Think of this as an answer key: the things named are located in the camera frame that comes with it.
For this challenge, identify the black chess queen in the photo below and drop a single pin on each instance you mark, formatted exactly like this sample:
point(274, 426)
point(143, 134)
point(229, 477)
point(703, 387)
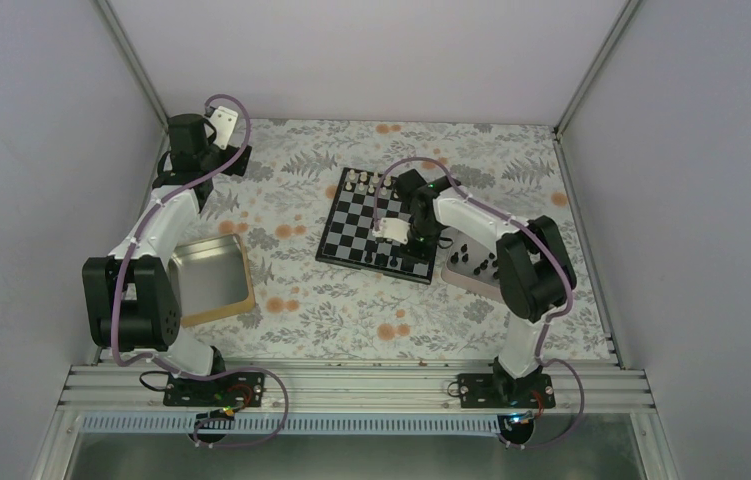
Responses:
point(381, 260)

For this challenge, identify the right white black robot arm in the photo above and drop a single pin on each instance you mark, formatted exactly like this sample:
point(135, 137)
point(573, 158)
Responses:
point(535, 275)

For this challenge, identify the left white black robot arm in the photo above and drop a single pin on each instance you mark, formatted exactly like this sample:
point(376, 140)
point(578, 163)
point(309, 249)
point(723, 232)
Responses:
point(133, 310)

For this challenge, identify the floral patterned table mat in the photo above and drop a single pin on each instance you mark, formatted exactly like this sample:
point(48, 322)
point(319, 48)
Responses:
point(306, 308)

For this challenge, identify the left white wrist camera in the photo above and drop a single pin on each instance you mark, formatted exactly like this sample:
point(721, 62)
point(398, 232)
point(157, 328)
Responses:
point(223, 121)

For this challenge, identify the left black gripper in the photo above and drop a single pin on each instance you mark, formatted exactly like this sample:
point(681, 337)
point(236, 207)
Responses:
point(240, 167)

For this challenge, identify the grey slotted cable duct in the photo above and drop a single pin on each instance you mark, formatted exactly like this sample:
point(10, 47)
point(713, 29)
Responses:
point(295, 424)

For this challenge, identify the silver tin with black pieces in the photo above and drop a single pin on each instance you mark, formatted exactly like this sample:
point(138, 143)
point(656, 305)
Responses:
point(471, 262)

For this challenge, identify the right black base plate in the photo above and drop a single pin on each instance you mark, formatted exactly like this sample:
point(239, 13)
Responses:
point(488, 391)

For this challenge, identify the empty gold silver tin lid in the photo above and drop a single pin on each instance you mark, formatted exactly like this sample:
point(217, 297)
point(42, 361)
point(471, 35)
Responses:
point(211, 279)

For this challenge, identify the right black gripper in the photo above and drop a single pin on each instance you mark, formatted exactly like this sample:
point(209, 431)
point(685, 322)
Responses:
point(418, 255)

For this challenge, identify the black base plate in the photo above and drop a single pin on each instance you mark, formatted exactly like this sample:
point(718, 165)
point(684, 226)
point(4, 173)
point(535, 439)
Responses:
point(234, 391)
point(488, 391)

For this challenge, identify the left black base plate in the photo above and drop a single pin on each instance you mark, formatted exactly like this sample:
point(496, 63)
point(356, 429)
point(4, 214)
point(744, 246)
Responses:
point(234, 391)

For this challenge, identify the aluminium rail frame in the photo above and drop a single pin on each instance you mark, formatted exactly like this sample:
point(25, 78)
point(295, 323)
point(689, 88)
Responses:
point(422, 390)

